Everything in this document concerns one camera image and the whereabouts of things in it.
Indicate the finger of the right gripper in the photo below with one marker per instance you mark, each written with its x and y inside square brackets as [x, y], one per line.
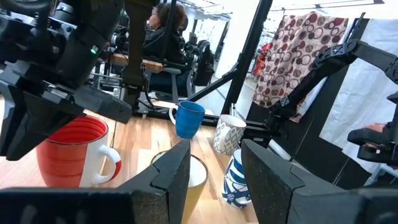
[28, 124]
[105, 107]

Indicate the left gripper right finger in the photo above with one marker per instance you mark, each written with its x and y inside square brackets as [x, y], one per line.
[280, 199]

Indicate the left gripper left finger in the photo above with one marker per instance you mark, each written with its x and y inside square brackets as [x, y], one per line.
[168, 193]

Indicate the blue white patterned mug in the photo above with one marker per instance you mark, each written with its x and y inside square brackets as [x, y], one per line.
[234, 186]

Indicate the red and white mug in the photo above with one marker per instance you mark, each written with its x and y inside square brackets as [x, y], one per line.
[62, 161]

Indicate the beige white mug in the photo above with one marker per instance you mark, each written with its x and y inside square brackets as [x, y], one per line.
[228, 137]

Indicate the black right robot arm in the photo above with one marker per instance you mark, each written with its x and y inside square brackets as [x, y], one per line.
[138, 46]

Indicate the background wooden table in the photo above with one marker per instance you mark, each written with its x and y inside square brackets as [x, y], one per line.
[152, 66]

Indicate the grey office chair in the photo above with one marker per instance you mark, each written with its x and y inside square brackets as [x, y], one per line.
[168, 81]

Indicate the person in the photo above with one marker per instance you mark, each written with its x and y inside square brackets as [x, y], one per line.
[161, 43]

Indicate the black office chair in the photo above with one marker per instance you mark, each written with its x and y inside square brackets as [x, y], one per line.
[203, 62]

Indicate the person's hand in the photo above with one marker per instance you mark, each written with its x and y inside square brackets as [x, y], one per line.
[374, 127]

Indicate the white cloth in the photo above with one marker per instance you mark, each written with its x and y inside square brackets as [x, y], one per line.
[373, 93]

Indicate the circle pattern cloth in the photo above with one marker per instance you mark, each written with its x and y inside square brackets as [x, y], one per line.
[295, 56]

